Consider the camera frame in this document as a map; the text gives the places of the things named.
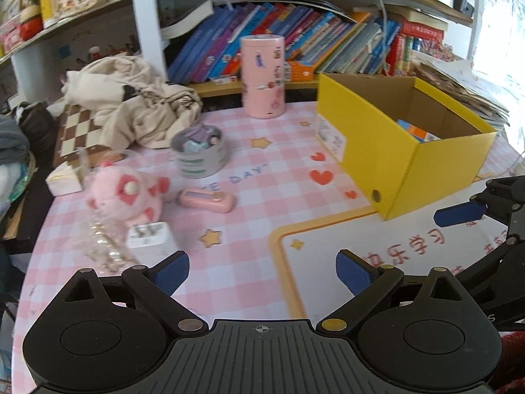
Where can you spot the orange blue toothpaste box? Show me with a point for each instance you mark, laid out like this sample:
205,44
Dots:
419,134

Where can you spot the pink checkered desk mat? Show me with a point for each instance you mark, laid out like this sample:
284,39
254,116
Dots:
279,174

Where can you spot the pearl flower hair accessory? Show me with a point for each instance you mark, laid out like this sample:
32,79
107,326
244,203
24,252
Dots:
104,249

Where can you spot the yellow cardboard box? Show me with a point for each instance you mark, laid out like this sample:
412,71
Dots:
357,124

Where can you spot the brown checkered chess board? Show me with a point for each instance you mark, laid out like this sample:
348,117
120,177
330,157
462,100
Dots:
77,130

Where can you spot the pink plush pig toy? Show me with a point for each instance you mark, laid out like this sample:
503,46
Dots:
124,194

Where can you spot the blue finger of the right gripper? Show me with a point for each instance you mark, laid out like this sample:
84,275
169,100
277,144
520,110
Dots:
459,214

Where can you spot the grey tape roll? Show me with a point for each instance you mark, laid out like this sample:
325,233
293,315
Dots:
202,164

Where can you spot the row of colourful books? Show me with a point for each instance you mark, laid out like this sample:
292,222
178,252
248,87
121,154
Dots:
366,41

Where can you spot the stack of papers and booklets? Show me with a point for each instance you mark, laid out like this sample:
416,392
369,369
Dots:
456,79

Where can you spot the orange white small box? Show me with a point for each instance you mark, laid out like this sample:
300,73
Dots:
295,71

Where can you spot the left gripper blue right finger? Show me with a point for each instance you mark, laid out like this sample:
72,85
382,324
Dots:
371,288

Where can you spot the beige crumpled cloth bag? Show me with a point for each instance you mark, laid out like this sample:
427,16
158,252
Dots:
131,104

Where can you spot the pink cylindrical canister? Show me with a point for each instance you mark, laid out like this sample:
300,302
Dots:
263,75

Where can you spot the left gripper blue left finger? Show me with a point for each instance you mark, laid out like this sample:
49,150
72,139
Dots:
152,288

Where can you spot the white power adapter plug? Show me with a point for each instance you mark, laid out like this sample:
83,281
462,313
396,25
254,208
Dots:
151,243

